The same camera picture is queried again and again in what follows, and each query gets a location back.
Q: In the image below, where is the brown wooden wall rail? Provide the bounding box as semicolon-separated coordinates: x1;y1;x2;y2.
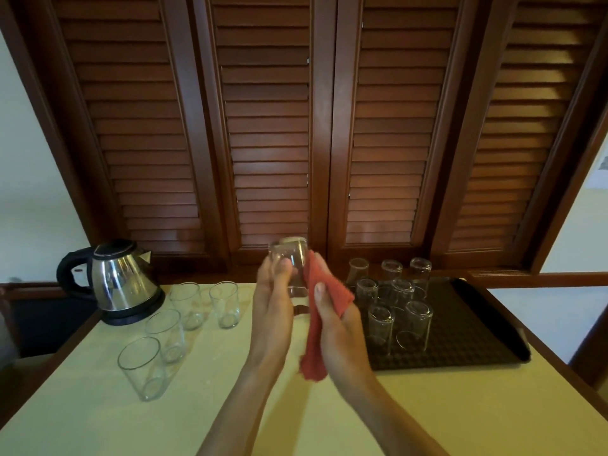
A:
467;271;608;289

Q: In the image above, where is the person's left hand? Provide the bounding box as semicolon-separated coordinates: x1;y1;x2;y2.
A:
246;255;295;377

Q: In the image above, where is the white paper notice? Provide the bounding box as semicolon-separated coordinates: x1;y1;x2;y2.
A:
586;137;608;191

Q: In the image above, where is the dark brown textured tray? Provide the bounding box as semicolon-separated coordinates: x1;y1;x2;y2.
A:
351;277;532;372

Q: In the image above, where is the red cloth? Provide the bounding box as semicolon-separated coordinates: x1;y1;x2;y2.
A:
298;250;356;383

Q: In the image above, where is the brown louvered wooden shutter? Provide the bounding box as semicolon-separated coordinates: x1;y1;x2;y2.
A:
189;0;337;264
16;0;229;267
328;0;500;267
429;0;608;274

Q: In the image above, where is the person's left forearm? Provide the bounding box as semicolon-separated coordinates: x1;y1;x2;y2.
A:
197;358;284;456

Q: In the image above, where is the person's right hand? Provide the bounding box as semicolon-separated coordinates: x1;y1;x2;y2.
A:
313;253;377;391

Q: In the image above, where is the brown wooden door frame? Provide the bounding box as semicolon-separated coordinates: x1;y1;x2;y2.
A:
569;303;608;390

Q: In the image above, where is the person's right forearm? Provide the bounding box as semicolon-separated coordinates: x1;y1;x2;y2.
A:
341;371;450;456

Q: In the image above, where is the group of clear glasses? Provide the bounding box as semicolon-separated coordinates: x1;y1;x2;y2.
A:
117;281;241;403

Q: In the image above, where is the steel electric kettle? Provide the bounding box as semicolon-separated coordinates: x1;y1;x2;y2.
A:
56;239;166;327
101;290;166;327

